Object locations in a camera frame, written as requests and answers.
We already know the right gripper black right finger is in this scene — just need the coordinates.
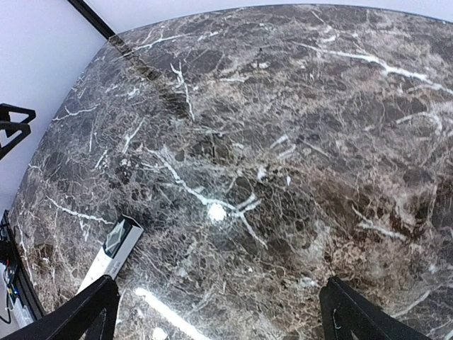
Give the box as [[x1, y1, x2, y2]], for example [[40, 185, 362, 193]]
[[319, 276, 427, 340]]

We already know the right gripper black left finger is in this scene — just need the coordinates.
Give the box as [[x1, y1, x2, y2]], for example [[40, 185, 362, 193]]
[[4, 275, 120, 340]]

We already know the grey slotted cable duct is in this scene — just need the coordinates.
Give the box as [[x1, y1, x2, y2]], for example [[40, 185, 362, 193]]
[[7, 297, 34, 328]]

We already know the white remote control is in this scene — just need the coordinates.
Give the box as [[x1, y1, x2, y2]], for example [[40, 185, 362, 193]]
[[77, 215, 144, 293]]

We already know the left black frame post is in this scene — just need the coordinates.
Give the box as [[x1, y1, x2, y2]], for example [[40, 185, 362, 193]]
[[68, 0, 115, 40]]

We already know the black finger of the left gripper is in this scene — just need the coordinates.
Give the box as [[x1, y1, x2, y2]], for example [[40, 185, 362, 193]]
[[1, 120, 31, 159], [1, 103, 36, 123]]

